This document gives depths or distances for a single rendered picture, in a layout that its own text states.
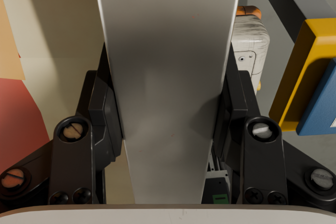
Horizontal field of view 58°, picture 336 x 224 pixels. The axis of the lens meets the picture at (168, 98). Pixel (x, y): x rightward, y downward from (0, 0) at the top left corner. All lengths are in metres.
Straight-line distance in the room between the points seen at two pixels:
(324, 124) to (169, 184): 0.22
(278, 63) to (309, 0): 1.26
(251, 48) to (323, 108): 0.87
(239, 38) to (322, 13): 0.76
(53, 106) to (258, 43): 1.04
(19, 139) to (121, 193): 0.09
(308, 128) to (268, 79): 1.40
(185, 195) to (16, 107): 0.10
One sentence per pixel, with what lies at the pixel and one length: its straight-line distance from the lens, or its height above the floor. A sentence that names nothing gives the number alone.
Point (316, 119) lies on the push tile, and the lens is 0.33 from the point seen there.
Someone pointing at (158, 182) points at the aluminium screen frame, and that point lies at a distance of 0.16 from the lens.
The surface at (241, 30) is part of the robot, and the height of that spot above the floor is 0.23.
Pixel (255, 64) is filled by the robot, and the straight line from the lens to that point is 1.22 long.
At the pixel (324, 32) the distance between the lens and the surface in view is 0.28.
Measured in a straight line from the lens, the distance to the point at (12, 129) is 0.20.
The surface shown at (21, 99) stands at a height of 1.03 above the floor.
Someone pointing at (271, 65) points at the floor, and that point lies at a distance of 1.66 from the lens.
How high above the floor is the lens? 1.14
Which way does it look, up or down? 43 degrees down
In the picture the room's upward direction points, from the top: 174 degrees clockwise
